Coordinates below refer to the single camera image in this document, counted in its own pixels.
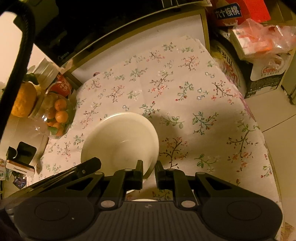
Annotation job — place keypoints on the round printed tin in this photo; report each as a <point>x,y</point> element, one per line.
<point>228,63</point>

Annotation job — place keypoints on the white appliance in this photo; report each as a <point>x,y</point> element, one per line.
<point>22,146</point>

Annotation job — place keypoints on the red walnut drink carton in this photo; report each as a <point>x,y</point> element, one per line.
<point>234,12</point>

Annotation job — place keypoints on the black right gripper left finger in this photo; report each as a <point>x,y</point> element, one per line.
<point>122,181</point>

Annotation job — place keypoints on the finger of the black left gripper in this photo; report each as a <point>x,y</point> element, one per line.
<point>72,174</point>

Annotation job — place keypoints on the large yellow pomelo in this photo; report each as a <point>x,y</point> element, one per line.
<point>25,100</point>

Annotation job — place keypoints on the glass jar with oranges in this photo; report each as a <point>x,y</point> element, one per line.
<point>52,115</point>

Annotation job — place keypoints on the plastic bag with boxes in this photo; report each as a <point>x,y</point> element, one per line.
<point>253,40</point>

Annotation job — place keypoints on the small white bowl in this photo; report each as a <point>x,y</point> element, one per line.
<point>120,141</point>

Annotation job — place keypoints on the black microwave oven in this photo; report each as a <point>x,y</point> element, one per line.
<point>66,28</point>

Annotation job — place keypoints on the floral tablecloth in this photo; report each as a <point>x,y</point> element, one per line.
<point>201,119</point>

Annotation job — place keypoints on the white snack box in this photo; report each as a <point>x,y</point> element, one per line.
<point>267,73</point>

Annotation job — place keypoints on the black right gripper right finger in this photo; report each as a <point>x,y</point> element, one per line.
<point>178,183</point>

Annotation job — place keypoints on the red labelled glass mug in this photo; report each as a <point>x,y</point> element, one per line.
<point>61,86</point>

